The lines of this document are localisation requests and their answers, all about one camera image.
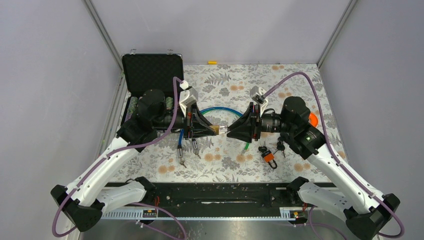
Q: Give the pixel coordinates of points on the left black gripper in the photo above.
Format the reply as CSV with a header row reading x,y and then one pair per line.
x,y
193,112

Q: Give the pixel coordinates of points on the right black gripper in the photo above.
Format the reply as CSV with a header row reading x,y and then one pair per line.
x,y
242,129

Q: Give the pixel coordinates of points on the small brass padlock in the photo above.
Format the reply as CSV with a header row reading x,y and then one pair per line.
x,y
219,129

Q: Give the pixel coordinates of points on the green cable lock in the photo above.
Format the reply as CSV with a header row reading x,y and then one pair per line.
x,y
239,114

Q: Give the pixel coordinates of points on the orange black padlock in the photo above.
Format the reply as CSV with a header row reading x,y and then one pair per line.
x,y
269,158

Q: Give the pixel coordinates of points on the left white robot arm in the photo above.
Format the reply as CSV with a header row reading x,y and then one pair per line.
x,y
85,200

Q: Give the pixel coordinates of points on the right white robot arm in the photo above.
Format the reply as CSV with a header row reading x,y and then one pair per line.
x,y
364,209

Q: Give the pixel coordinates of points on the floral table mat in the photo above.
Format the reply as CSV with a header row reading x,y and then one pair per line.
x,y
219,158

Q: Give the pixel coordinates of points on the black padlock keys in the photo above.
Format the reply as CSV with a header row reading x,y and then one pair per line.
x,y
280,147

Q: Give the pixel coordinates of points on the orange white blue toy block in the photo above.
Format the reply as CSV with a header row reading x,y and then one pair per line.
x,y
313,119

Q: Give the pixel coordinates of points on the black poker chip case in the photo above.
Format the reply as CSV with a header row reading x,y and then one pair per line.
x,y
149,71

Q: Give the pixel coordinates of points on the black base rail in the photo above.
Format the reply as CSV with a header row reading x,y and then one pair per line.
x,y
227,201

